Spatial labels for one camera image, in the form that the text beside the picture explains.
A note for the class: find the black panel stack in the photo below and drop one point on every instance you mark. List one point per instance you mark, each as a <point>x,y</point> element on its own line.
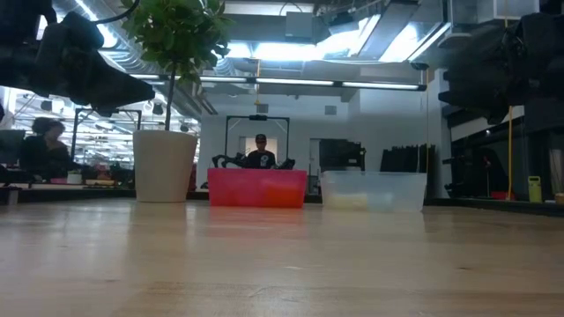
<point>407,159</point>

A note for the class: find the black security camera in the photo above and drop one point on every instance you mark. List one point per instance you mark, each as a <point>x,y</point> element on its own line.
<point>418,66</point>

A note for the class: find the yellow-green container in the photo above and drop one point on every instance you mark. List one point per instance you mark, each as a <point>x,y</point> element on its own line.
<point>534,190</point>

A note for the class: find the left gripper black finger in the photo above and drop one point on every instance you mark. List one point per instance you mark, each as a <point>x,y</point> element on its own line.
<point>123,93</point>
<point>70,44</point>

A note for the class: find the white cup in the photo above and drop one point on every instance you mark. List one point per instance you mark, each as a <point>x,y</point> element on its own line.
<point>74,178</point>

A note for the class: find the person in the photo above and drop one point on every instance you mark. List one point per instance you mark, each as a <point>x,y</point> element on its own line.
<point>44,154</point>
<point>261,158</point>

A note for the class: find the green leafy plant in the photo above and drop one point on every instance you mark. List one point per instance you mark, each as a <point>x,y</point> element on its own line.
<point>180,31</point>

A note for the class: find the red plastic bin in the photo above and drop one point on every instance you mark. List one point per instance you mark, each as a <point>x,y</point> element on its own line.
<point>247,189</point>

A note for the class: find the black background robot arm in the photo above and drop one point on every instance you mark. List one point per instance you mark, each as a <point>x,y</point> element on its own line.
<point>287,164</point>
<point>224,161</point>

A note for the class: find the long linear light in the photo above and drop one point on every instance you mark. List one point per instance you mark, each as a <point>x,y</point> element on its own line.
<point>379,85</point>

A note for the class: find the black monitor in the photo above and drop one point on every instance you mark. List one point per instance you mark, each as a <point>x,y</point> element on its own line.
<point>11,147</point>

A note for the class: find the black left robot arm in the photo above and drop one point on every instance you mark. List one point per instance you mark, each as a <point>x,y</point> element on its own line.
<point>22,17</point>

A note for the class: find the grey ventilation duct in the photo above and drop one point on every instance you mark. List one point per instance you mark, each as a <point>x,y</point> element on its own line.
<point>484,13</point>

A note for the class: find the white plant pot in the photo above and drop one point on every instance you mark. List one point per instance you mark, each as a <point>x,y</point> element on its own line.
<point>165,167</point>

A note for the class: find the clear plastic bin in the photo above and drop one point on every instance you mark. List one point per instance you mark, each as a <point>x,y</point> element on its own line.
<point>396,189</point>

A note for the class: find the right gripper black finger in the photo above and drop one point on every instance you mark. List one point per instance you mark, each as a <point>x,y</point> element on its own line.
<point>467,90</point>
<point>493,53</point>

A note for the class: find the red box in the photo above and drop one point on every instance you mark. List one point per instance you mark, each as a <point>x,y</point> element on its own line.
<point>501,196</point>

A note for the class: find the black background rig frame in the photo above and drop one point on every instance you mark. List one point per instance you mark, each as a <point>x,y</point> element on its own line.
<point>257,117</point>
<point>123,111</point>

